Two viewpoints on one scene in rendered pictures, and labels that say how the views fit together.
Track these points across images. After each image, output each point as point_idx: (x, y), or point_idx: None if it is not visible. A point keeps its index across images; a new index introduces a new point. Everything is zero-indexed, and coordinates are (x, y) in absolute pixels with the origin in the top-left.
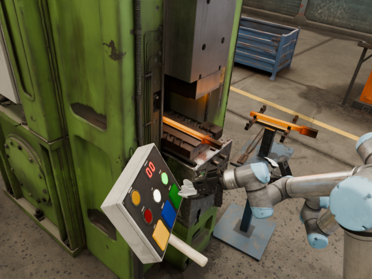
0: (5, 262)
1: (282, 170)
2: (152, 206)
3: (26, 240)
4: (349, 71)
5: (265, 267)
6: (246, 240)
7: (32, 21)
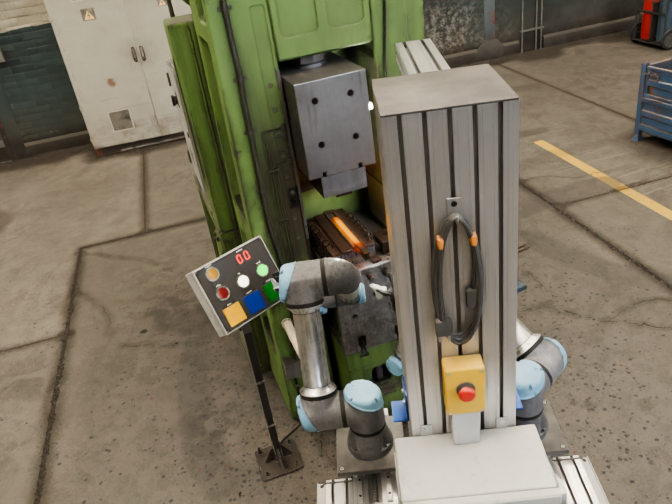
0: (196, 362)
1: (392, 286)
2: (233, 287)
3: (223, 347)
4: None
5: None
6: None
7: (200, 119)
